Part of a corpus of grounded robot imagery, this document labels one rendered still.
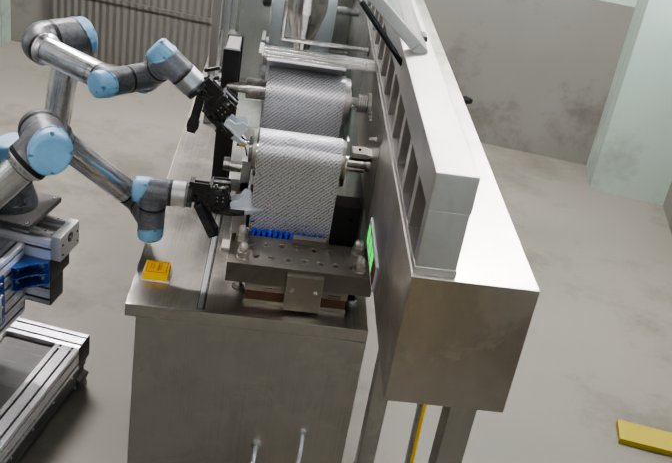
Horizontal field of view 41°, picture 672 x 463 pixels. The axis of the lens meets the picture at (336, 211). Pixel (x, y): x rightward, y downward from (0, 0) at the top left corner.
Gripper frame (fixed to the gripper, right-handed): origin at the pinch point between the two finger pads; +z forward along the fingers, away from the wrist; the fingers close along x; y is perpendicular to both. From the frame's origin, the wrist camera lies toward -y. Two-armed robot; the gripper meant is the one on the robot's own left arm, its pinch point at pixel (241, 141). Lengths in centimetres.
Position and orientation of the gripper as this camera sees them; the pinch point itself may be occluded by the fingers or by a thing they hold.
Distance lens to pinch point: 255.3
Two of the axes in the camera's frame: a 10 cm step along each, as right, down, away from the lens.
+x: -0.2, -4.7, 8.8
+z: 6.6, 6.5, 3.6
